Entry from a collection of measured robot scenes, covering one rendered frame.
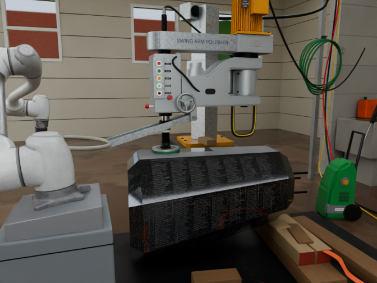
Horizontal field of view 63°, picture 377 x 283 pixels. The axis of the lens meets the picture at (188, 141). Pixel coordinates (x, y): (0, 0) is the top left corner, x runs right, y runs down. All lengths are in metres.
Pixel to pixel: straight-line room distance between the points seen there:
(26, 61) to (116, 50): 6.66
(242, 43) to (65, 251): 1.85
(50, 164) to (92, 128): 7.02
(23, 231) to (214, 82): 1.65
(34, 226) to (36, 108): 1.12
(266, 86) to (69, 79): 5.52
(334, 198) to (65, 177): 2.70
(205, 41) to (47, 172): 1.51
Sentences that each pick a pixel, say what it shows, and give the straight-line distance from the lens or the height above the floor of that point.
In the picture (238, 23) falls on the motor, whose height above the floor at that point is 1.78.
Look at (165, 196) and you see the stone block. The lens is 2.03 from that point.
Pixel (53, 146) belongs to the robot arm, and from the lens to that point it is 1.26.
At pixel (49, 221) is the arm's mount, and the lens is 1.21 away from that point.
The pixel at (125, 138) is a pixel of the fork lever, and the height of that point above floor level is 0.94.
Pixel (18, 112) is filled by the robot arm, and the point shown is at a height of 1.15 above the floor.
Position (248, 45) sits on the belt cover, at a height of 1.61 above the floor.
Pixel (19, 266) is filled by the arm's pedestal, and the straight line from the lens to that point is 1.28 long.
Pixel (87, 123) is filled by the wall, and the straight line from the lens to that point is 8.25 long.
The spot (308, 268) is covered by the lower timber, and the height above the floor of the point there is 0.12.
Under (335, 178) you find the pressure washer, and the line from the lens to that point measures 3.38.
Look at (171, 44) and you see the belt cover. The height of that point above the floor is 1.61.
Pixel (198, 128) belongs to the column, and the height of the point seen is 0.90.
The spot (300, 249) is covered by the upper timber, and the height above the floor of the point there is 0.22.
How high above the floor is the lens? 1.32
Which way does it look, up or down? 10 degrees down
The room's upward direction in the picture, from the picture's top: straight up
